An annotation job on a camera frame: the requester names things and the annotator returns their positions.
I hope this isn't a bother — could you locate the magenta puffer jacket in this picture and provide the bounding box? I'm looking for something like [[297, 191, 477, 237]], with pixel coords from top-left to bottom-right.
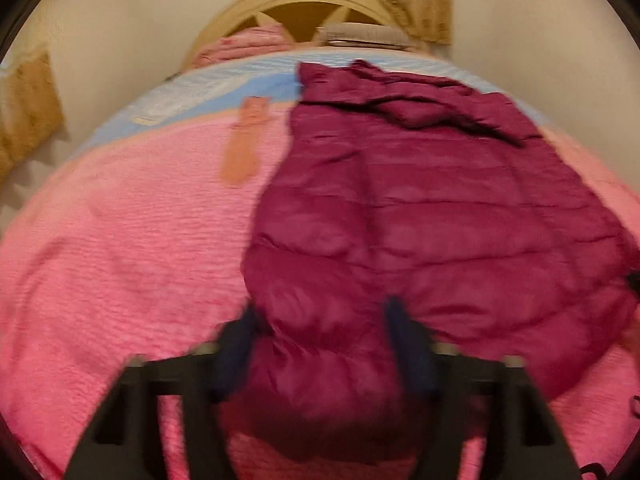
[[228, 61, 639, 460]]

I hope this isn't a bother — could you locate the pink and blue bedspread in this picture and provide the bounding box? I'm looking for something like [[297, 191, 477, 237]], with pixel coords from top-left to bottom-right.
[[1, 51, 639, 479]]

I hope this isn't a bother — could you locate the beige window curtain left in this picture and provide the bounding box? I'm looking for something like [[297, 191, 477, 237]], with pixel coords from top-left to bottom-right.
[[0, 48, 65, 181]]

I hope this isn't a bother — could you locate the striped pillow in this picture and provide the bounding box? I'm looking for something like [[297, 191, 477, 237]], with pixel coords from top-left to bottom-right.
[[317, 23, 413, 50]]

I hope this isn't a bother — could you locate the folded pink blanket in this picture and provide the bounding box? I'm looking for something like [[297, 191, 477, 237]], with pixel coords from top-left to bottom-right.
[[186, 24, 295, 70]]

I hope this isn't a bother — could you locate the cream wooden headboard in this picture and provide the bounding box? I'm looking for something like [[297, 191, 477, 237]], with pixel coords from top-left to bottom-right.
[[180, 0, 400, 70]]

